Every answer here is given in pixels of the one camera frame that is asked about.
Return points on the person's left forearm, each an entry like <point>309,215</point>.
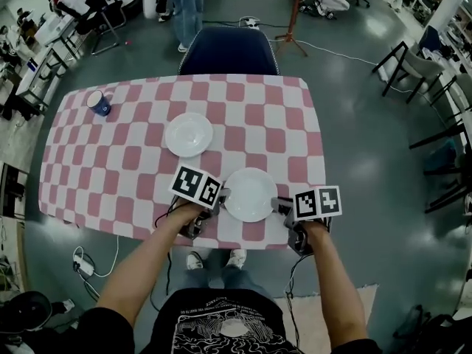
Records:
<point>147,267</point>

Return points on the wooden tripod stand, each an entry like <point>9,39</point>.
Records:
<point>293,17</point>

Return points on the person's white shoe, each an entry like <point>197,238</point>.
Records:
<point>194,261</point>
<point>236,258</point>

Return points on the black office chair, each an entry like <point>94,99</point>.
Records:
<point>92,15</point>

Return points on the person's right white shoe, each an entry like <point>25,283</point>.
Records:
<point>236,258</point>

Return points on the white plate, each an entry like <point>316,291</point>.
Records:
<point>189,134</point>
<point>250,194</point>

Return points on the person's black printed t-shirt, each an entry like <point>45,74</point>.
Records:
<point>228,326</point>

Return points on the white power strip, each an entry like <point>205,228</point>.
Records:
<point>250,22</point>
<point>84,266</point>

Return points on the person's blue jeans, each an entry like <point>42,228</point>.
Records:
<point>228,280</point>

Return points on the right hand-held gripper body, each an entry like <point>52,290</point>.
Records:
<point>317,203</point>

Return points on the person's right forearm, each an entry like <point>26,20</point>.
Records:
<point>332,278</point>

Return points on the pink checkered tablecloth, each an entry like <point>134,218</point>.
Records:
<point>147,153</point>

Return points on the dark blue chair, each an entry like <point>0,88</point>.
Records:
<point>229,52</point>

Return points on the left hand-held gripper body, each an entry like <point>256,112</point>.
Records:
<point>191,183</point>

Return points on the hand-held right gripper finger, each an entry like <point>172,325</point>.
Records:
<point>282,205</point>

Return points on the beige floor mat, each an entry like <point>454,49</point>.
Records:
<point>365,301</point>

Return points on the person's left white shoe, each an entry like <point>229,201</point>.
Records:
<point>194,261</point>

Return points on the white desk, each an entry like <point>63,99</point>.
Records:
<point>44,50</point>

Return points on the blue mug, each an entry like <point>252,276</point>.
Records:
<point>99,103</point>

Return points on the grey chair with black legs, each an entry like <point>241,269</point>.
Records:
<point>416,68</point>

